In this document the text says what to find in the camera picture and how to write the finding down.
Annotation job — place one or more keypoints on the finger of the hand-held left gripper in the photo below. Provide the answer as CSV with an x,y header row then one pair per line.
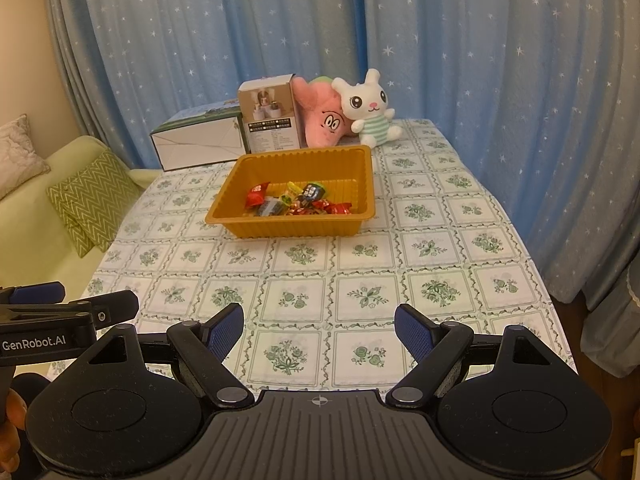
x,y
115,306
35,292

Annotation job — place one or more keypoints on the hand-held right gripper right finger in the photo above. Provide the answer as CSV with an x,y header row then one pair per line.
x,y
414,332

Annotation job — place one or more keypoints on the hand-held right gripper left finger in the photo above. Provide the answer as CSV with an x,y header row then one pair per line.
x,y
225,332

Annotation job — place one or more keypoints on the orange plastic tray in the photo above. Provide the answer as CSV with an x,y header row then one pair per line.
x,y
290,227

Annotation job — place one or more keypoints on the red square snack packet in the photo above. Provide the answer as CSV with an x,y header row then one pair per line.
x,y
257,194

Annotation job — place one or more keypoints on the large red snack packet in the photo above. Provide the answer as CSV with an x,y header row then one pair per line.
x,y
340,206

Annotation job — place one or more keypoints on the red foil candy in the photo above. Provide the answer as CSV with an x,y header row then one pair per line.
x,y
307,208

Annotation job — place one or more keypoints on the yellow green candy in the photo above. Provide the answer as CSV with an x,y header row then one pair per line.
x,y
291,191

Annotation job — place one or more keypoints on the dark printed snack packet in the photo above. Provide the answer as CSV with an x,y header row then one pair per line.
x,y
312,192

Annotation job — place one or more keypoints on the person's left hand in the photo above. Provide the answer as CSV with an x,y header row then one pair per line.
x,y
15,410

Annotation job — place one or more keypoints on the light green sofa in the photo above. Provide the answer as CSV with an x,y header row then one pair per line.
x,y
30,240

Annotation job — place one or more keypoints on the green zigzag pillow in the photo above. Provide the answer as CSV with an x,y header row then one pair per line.
x,y
80,240
90,185

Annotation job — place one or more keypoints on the beige patterned pillow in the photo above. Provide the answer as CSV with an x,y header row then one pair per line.
x,y
17,160

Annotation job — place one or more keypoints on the large white cardboard box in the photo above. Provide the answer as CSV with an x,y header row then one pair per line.
x,y
195,145

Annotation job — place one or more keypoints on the grey lace-edged curtain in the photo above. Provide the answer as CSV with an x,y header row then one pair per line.
x,y
620,300

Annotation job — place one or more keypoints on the small brown cardboard box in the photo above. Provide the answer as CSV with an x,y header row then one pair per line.
x,y
270,115

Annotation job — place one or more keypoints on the white rabbit plush toy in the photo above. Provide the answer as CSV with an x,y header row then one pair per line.
x,y
370,110

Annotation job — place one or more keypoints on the pink plush toy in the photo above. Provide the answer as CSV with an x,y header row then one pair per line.
x,y
320,115

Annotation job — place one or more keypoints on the blue star-print curtain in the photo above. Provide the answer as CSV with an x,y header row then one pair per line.
x,y
175,35
500,85

